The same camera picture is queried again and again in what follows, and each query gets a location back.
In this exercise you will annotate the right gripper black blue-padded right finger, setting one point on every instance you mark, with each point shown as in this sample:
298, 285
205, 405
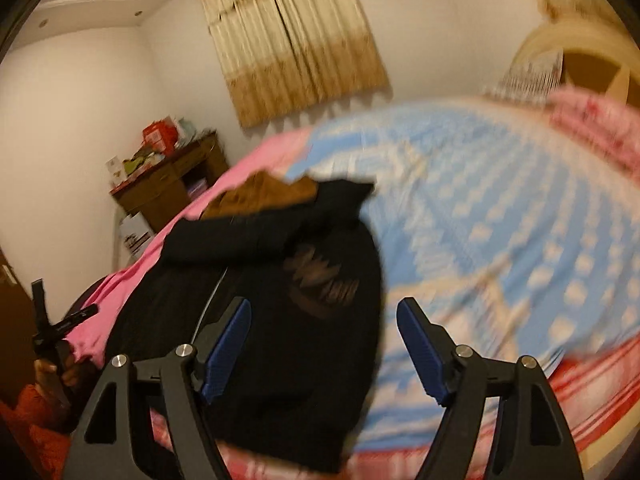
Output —
531, 439

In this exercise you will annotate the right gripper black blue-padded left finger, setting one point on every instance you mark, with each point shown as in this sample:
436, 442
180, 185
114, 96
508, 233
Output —
145, 419

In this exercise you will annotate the black hooded jacket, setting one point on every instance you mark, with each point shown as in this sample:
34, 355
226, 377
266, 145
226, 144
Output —
312, 275

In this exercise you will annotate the red sleeve forearm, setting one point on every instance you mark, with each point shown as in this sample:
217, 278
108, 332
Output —
34, 424

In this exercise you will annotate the person's left hand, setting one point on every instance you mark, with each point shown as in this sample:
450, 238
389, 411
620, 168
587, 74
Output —
51, 381

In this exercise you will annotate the brown wooden door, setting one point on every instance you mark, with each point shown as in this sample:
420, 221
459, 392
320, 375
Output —
17, 325

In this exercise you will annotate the white bag beside desk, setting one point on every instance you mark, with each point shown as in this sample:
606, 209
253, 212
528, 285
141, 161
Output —
135, 234

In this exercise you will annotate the red checked mattress cover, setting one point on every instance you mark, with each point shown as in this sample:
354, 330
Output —
586, 412

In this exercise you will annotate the blue pink printed bedsheet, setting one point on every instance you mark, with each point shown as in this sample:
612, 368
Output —
510, 234

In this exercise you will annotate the brown wooden desk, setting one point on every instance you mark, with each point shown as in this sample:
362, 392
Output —
162, 191

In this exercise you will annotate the white greeting card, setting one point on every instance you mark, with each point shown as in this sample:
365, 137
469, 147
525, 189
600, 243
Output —
117, 171

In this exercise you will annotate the brown hoodie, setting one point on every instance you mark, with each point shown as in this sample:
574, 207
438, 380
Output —
260, 192

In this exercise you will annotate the red gift bag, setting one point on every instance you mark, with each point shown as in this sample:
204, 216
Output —
161, 136

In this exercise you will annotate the pink folded blanket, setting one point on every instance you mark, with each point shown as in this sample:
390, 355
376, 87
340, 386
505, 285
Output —
609, 127

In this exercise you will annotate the patterned grey pillow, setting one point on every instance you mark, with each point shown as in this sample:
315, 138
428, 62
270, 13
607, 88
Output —
529, 82

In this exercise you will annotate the beige patterned curtain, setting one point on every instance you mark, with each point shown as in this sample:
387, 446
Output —
279, 57

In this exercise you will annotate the cream bed headboard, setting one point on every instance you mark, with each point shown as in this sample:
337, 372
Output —
597, 56

